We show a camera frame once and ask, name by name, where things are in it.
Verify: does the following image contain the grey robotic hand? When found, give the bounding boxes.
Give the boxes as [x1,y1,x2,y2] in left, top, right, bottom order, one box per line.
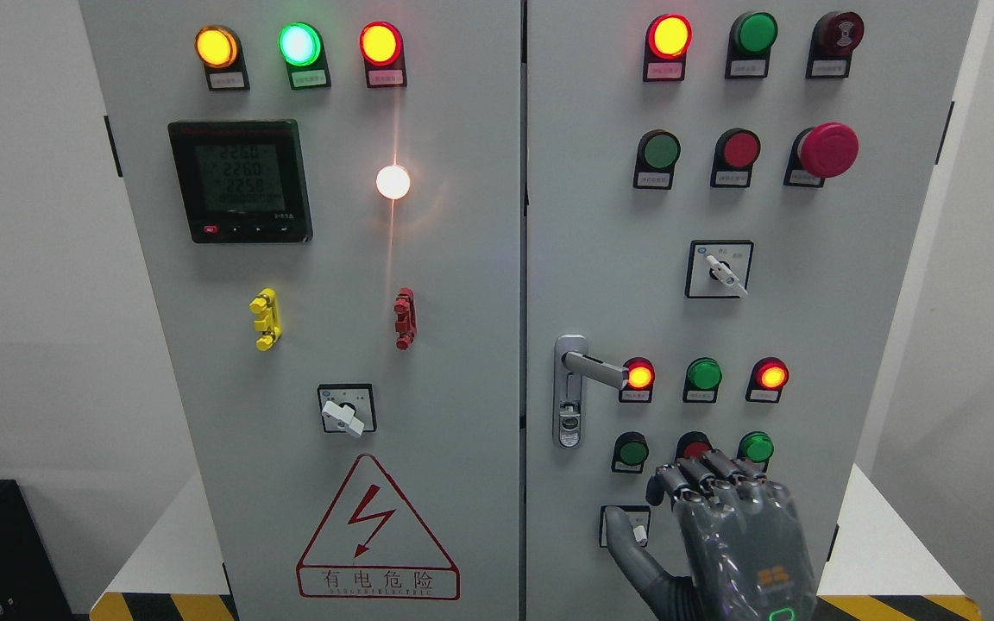
[603,449,818,620]

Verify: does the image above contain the silver door handle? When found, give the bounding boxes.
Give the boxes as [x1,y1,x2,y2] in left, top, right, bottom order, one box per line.
[552,335,628,449]

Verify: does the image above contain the right grey cabinet door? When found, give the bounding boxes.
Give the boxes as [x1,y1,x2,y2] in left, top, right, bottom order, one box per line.
[525,1,978,620]

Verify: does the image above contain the grey cabinet door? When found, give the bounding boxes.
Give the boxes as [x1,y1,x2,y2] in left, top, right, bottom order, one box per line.
[80,1,521,620]
[525,1,978,620]

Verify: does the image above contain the left grey cabinet door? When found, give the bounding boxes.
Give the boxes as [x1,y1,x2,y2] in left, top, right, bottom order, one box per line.
[80,1,521,620]

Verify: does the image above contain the green push button lower right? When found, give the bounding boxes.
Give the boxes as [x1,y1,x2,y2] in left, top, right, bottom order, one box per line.
[737,431,776,471]

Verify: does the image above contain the green push button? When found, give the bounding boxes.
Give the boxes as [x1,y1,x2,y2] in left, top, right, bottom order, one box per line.
[611,431,650,474]
[632,129,680,191]
[737,431,776,471]

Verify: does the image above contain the red push button lower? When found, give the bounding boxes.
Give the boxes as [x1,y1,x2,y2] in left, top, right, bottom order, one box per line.
[675,431,714,461]

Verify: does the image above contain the red push button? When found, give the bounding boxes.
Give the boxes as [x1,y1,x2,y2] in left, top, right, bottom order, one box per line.
[709,129,761,188]
[675,431,714,461]

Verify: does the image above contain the white platform with hazard stripes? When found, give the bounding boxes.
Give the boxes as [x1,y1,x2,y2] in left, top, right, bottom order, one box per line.
[88,468,982,620]

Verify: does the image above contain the green push button lower left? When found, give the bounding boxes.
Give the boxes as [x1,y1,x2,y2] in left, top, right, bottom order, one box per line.
[611,431,650,474]

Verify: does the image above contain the red lit light middle right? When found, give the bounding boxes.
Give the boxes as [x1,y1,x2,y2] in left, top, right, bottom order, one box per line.
[745,357,790,404]

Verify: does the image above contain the red lit light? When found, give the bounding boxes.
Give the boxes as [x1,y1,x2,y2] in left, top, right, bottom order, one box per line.
[745,357,790,404]
[643,13,693,83]
[618,357,655,404]

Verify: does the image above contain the green light middle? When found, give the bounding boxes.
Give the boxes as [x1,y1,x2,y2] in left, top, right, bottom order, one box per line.
[683,357,723,404]

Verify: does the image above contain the red lit light middle left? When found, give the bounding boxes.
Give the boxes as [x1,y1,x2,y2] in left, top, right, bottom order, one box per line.
[618,357,655,404]

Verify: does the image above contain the red electric hazard sign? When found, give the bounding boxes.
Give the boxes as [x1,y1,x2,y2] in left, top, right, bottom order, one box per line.
[296,455,459,600]

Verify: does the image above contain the red push button upper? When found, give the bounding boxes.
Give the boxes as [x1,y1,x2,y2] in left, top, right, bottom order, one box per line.
[709,129,761,188]

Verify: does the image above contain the red emergency stop button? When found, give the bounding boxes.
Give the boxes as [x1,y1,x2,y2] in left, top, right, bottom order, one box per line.
[783,122,859,188]

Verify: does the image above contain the green push button upper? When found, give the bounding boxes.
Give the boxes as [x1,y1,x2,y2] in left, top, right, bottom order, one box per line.
[632,129,680,191]

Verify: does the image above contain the red terminal connector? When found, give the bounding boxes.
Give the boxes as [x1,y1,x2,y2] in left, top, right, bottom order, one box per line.
[392,287,417,351]

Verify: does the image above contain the white indicator light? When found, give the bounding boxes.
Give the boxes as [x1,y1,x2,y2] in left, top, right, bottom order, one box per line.
[375,164,412,201]

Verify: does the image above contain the green light top right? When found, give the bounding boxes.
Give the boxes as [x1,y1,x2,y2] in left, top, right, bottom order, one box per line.
[725,11,778,79]

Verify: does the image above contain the red lit light top right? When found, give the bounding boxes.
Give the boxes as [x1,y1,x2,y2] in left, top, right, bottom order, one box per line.
[643,13,693,83]

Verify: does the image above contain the dark red buzzer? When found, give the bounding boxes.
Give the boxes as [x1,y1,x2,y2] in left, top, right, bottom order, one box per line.
[806,11,865,79]

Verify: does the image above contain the yellow terminal connector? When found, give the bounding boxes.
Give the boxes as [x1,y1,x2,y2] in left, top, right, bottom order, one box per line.
[248,287,281,351]

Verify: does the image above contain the red indicator light top left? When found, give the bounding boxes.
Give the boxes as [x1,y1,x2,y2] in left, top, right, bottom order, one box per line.
[359,21,407,88]

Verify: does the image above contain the black digital power meter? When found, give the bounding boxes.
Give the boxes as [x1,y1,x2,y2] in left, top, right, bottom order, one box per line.
[168,119,312,244]

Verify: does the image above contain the green indicator light top left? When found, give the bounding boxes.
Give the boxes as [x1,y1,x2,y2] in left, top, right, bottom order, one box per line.
[279,22,331,90]

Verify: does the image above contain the yellow indicator light top left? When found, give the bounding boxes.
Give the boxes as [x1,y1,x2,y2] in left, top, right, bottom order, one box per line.
[196,24,251,91]

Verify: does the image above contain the lower white selector switch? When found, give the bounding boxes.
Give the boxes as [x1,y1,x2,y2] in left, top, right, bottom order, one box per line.
[599,505,651,548]

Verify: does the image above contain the upper right selector switch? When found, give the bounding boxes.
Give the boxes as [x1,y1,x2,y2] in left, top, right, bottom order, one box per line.
[685,240,756,298]

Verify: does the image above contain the left door selector switch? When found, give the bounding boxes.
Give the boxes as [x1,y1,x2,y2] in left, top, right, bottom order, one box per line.
[316,384,378,439]

